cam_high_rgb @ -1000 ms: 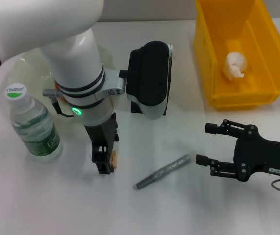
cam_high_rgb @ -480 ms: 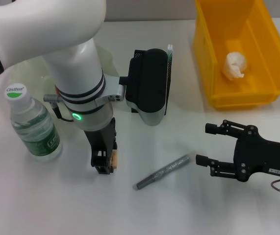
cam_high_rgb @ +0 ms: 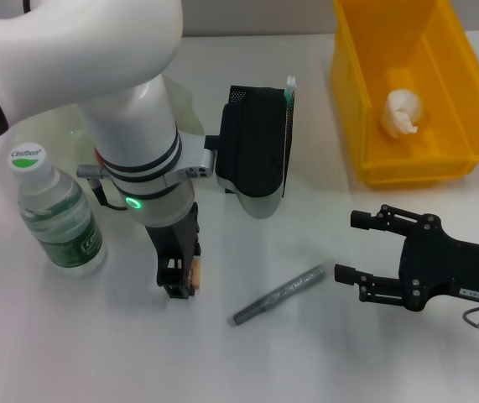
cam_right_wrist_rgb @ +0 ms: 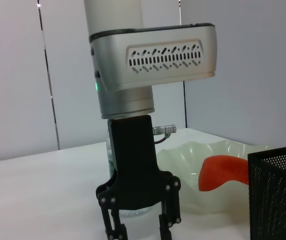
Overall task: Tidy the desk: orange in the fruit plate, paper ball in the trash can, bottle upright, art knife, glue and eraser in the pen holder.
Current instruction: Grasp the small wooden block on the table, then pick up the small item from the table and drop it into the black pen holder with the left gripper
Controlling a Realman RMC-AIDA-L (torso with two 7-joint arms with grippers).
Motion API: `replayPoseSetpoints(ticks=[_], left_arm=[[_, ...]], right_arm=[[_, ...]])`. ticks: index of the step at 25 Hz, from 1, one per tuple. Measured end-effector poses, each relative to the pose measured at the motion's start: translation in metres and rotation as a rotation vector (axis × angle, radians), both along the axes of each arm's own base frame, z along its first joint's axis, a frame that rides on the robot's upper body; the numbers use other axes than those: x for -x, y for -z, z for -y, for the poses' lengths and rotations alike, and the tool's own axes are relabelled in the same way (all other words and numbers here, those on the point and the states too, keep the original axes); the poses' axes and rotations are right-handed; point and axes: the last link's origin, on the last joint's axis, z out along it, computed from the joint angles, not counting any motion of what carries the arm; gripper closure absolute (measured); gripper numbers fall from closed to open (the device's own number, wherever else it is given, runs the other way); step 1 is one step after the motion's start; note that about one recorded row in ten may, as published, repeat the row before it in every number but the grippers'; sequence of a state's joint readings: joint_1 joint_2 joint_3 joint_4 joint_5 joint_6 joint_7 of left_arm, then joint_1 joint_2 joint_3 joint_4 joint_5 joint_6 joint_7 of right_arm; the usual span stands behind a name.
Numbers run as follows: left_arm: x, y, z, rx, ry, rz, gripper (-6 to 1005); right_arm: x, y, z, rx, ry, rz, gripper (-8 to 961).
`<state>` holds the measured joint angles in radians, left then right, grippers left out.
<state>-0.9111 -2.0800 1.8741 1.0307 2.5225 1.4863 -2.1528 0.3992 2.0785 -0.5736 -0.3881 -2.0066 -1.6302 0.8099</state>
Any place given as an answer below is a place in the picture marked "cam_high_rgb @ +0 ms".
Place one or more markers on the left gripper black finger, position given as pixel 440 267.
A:
pixel 176 281

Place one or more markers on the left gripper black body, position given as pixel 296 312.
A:
pixel 174 243

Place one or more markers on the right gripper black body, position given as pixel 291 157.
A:
pixel 444 264

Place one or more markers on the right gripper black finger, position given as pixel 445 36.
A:
pixel 361 220
pixel 345 273

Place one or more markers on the tan eraser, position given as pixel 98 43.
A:
pixel 197 275

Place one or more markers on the grey marker pen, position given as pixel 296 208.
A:
pixel 281 294

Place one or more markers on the white paper ball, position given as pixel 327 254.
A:
pixel 402 111

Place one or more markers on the clear green-label water bottle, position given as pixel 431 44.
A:
pixel 54 218

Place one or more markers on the green utility knife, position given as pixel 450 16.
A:
pixel 290 90

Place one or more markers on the black mesh pen holder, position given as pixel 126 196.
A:
pixel 290 138

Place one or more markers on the green glass fruit plate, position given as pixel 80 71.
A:
pixel 188 113

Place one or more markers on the yellow plastic bin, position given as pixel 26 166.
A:
pixel 453 84

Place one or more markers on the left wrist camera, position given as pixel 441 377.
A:
pixel 251 147

